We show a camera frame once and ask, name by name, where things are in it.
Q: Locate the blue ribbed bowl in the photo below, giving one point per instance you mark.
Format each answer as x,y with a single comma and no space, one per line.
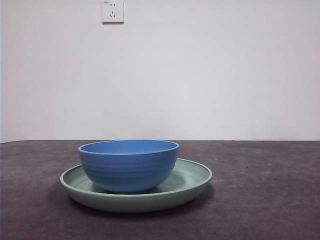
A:
127,170

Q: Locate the green round plate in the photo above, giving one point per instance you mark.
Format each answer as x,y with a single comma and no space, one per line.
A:
135,202

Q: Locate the white wall socket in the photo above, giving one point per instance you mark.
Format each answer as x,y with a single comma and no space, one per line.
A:
113,12

